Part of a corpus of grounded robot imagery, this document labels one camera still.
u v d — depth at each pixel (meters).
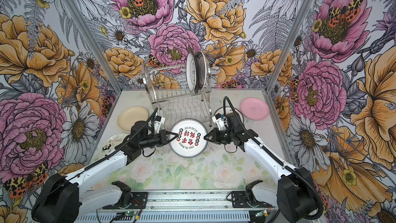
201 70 0.76
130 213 0.71
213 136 0.72
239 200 0.74
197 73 0.74
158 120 0.76
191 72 0.88
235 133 0.64
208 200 0.76
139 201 0.73
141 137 0.65
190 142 0.78
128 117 1.07
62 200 0.41
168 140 0.74
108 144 0.92
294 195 0.40
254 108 1.10
